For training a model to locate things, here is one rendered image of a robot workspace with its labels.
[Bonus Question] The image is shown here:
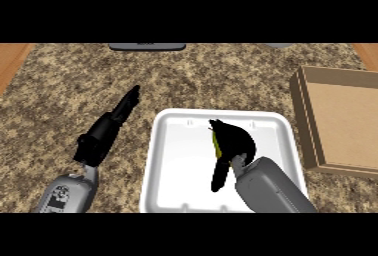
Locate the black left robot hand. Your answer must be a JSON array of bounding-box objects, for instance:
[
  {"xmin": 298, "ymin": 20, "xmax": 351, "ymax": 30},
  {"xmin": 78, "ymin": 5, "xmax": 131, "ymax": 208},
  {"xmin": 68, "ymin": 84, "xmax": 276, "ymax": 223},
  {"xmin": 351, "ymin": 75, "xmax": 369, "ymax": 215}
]
[{"xmin": 72, "ymin": 84, "xmax": 142, "ymax": 168}]

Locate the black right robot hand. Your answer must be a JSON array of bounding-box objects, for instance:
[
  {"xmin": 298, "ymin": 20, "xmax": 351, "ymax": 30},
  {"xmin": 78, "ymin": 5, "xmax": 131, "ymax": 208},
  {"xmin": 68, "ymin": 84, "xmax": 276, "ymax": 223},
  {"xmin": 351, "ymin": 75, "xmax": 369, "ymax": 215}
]
[{"xmin": 207, "ymin": 118, "xmax": 257, "ymax": 194}]

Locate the yellow-green pear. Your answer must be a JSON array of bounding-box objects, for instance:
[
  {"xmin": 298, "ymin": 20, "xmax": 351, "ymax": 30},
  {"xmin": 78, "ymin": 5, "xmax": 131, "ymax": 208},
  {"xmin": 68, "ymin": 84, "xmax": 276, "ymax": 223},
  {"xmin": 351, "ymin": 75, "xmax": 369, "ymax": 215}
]
[{"xmin": 211, "ymin": 130, "xmax": 223, "ymax": 159}]

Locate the white plastic tray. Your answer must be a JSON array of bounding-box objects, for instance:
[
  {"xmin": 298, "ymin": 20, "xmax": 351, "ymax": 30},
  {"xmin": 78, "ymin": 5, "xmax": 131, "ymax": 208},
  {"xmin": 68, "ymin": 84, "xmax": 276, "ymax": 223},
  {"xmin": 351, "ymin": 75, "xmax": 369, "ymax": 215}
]
[{"xmin": 139, "ymin": 108, "xmax": 310, "ymax": 214}]

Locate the brown cardboard box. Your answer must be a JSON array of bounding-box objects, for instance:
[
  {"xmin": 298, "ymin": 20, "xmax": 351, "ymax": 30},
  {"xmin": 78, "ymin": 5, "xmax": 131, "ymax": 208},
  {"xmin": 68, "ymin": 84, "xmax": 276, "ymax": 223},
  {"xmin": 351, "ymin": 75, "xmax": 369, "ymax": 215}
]
[{"xmin": 288, "ymin": 65, "xmax": 378, "ymax": 179}]

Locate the dark grey flat appliance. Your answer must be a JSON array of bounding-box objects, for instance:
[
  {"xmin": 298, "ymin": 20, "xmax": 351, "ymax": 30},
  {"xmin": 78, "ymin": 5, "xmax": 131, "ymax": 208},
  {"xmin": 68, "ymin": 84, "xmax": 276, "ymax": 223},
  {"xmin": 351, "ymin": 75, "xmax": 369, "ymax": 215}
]
[{"xmin": 108, "ymin": 43, "xmax": 187, "ymax": 52}]

